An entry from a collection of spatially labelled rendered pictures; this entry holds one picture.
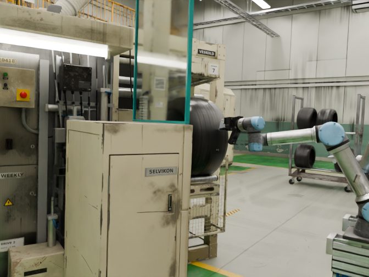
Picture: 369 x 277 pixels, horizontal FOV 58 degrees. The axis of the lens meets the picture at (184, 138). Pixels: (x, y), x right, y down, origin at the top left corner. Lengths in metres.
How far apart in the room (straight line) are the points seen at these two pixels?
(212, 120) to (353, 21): 11.72
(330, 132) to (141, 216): 1.01
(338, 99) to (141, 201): 12.10
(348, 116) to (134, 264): 12.05
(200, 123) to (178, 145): 0.68
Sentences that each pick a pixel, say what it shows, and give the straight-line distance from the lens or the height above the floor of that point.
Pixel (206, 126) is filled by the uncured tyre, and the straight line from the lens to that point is 2.07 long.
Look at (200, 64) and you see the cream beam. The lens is 2.61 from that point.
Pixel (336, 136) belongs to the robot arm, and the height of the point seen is 1.24.
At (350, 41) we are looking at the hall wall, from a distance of 13.42.
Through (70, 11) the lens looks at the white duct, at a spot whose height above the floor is 1.92.
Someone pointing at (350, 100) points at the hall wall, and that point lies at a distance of 13.09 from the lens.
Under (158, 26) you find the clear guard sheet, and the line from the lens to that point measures 1.72.
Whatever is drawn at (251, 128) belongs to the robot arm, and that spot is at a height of 1.26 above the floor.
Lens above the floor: 1.28
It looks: 3 degrees down
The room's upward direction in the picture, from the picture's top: 2 degrees clockwise
